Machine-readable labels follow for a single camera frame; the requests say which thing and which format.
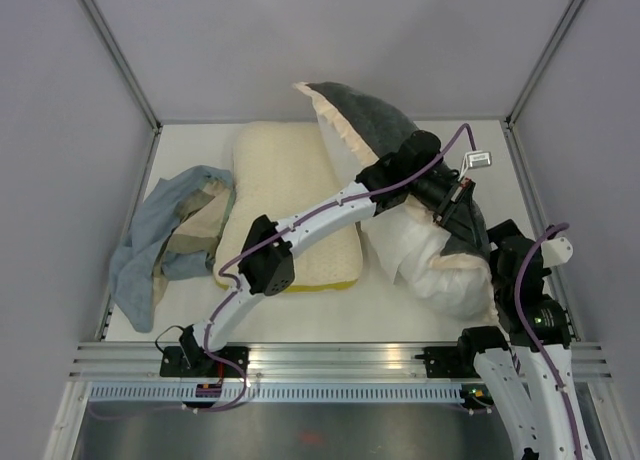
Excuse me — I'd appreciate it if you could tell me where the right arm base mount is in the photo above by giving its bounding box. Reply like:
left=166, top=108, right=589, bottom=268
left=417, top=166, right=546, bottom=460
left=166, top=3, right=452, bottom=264
left=416, top=346, right=479, bottom=379

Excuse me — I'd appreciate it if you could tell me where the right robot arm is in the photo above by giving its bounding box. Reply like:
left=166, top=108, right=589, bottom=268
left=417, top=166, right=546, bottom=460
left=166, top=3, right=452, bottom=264
left=455, top=220, right=594, bottom=459

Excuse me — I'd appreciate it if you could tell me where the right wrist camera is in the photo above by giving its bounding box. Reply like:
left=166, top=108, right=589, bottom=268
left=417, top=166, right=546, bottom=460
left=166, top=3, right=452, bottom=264
left=540, top=236, right=574, bottom=268

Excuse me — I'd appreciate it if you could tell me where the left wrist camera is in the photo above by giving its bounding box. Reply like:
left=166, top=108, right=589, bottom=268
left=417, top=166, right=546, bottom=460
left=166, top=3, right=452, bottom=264
left=461, top=150, right=492, bottom=171

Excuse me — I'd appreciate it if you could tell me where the aluminium front rail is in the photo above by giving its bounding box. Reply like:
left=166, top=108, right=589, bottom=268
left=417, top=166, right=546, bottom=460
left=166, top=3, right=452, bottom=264
left=68, top=342, right=614, bottom=381

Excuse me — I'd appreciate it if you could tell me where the cream foam contour pillow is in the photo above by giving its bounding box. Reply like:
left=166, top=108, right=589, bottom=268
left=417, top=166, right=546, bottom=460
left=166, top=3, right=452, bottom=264
left=213, top=122, right=364, bottom=293

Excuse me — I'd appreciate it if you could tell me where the frame post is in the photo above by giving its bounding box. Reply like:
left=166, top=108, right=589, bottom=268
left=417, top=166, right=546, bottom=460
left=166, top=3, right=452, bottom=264
left=78, top=0, right=162, bottom=133
left=505, top=0, right=588, bottom=130

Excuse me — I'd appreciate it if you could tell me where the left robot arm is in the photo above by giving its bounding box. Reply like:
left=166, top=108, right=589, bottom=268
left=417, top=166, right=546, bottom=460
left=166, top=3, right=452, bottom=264
left=160, top=130, right=492, bottom=378

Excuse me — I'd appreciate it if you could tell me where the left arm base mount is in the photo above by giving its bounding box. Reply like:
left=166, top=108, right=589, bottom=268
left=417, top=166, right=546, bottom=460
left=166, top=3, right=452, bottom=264
left=159, top=346, right=250, bottom=378

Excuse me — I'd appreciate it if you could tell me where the slotted cable duct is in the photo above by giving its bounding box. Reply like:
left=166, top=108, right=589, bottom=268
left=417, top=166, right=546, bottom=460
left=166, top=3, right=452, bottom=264
left=89, top=382, right=489, bottom=406

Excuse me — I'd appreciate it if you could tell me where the blue and beige cloth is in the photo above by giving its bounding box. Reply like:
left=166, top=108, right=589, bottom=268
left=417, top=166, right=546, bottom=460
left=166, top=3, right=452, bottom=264
left=108, top=165, right=235, bottom=333

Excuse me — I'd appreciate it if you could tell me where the right frame post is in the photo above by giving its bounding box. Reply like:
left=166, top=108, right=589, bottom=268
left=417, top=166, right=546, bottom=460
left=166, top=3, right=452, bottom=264
left=505, top=0, right=588, bottom=130

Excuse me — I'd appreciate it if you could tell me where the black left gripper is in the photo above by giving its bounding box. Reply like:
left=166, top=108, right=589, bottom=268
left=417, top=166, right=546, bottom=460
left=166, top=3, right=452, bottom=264
left=407, top=171, right=481, bottom=249

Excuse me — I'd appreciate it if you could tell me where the left frame post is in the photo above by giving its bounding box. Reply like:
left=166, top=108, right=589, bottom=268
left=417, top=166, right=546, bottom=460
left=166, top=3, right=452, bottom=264
left=78, top=0, right=162, bottom=133

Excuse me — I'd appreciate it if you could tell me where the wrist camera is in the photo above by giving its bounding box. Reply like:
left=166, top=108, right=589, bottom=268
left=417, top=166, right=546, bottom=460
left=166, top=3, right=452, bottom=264
left=461, top=150, right=492, bottom=171
left=540, top=236, right=574, bottom=268

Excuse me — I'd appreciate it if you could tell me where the white pillow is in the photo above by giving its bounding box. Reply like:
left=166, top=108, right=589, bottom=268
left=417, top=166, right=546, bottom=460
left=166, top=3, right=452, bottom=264
left=317, top=115, right=498, bottom=323

